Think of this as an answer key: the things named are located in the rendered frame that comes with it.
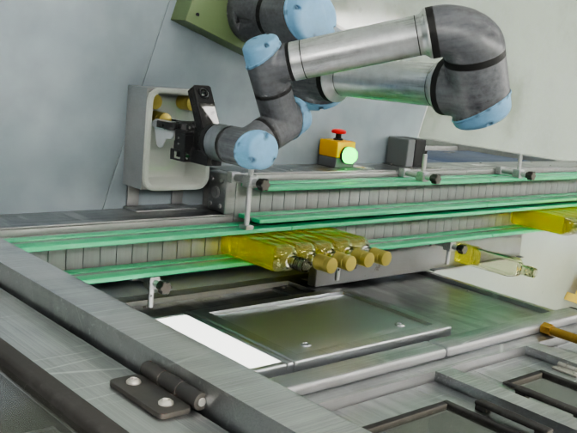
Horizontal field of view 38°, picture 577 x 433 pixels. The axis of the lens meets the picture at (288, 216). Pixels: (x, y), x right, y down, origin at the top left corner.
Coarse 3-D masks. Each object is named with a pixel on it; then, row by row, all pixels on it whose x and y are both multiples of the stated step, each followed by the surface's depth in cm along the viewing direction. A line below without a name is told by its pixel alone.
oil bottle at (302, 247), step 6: (264, 234) 189; (270, 234) 189; (276, 234) 190; (282, 234) 190; (282, 240) 184; (288, 240) 185; (294, 240) 185; (300, 240) 186; (294, 246) 181; (300, 246) 181; (306, 246) 181; (312, 246) 182; (300, 252) 180; (306, 252) 180
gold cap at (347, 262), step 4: (340, 252) 183; (332, 256) 182; (336, 256) 182; (340, 256) 181; (344, 256) 180; (348, 256) 180; (352, 256) 180; (340, 260) 180; (344, 260) 180; (348, 260) 179; (352, 260) 180; (340, 264) 180; (344, 264) 179; (348, 264) 180; (352, 264) 180; (344, 268) 180; (348, 268) 180; (352, 268) 181
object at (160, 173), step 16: (176, 96) 188; (176, 112) 189; (144, 144) 178; (144, 160) 178; (160, 160) 189; (144, 176) 179; (160, 176) 190; (176, 176) 193; (192, 176) 192; (208, 176) 190
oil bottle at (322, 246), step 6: (288, 234) 192; (294, 234) 192; (300, 234) 193; (306, 234) 193; (306, 240) 187; (312, 240) 187; (318, 240) 188; (324, 240) 189; (318, 246) 184; (324, 246) 185; (330, 246) 186; (318, 252) 184; (324, 252) 184
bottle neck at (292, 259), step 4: (288, 256) 176; (292, 256) 176; (296, 256) 176; (288, 260) 176; (292, 260) 175; (296, 260) 174; (300, 260) 174; (304, 260) 173; (308, 260) 174; (288, 264) 176; (292, 264) 175; (296, 264) 174; (300, 264) 173; (304, 264) 176; (308, 264) 175; (292, 268) 176; (296, 268) 174; (300, 268) 173; (304, 268) 175; (308, 268) 175; (304, 272) 174
